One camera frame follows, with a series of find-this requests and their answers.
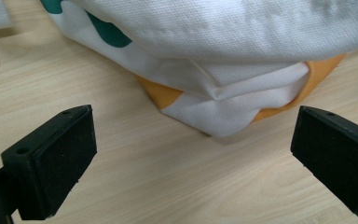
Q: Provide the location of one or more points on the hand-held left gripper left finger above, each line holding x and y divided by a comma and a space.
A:
52, 165

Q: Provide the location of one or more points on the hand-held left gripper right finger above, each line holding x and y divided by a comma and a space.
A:
338, 155

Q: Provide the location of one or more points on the white green orange cloth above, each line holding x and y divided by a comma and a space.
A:
223, 49

